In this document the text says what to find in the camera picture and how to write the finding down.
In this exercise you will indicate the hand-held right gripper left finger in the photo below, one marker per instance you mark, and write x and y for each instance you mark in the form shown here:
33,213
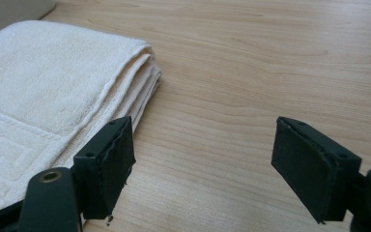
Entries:
104,170

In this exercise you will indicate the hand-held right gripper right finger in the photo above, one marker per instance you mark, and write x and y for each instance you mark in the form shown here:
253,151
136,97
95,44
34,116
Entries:
309,170

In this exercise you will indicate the white towel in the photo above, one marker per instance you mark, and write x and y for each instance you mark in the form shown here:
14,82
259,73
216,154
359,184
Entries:
45,83

